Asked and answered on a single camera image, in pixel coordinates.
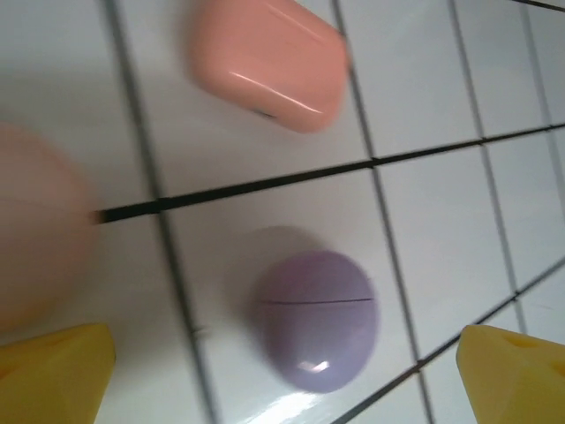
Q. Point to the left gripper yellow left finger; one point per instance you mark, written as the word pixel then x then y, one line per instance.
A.
pixel 48 380

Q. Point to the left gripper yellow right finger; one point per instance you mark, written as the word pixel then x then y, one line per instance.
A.
pixel 516 384

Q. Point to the purple round earbud case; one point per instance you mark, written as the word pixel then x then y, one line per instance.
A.
pixel 318 318

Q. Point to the salmon rectangular earbud case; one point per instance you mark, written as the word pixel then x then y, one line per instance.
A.
pixel 269 66

